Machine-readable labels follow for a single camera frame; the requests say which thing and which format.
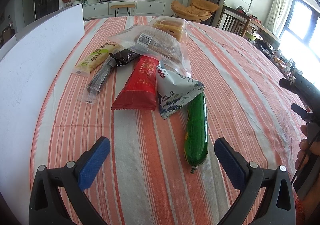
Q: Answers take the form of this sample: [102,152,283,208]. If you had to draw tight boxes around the dark long snack bar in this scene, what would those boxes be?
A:
[78,56,117,104]

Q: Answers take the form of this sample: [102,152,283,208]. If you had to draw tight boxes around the red triangular snack bag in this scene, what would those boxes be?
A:
[111,56,159,110]

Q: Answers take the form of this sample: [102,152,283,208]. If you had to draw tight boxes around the green sausage snack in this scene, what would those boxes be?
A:
[184,92,208,174]

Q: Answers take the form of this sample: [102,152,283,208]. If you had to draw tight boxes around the blue white triangular snack bag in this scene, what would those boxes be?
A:
[156,65,204,120]

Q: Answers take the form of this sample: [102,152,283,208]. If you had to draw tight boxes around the person's right hand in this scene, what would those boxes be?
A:
[295,139,320,170]

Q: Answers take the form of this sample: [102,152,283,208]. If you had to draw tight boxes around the orange striped tablecloth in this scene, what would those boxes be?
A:
[30,16,303,224]

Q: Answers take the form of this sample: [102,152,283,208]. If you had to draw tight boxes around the yellow green rice cracker pack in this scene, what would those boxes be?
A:
[72,42,122,77]

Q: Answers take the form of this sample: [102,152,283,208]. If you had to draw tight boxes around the small dark brown snack packet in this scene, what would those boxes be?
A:
[109,49,140,66]

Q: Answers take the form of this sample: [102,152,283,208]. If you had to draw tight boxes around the clear bag of brown biscuits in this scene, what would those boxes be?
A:
[108,25,191,77]

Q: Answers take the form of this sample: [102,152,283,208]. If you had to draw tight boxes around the dark wooden chair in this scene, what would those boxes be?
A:
[217,5,251,37]

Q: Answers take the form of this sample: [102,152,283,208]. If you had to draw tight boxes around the wooden side table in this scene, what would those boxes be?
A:
[247,18,280,50]

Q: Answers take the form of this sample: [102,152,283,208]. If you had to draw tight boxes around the red flower arrangement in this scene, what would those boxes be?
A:
[61,0,72,7]

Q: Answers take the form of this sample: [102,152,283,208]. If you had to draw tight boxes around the wooden bench stool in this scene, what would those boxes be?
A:
[110,3,136,17]

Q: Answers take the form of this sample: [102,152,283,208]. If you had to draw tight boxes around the white TV cabinet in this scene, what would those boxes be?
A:
[83,0,165,20]

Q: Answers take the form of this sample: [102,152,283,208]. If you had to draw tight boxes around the bagged yellow bread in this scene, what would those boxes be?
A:
[148,16,188,43]

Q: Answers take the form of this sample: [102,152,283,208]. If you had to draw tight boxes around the white sheer curtain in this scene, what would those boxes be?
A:
[265,0,292,37]

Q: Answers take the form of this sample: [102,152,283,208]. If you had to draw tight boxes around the orange lounge chair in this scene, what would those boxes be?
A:
[171,0,219,22]

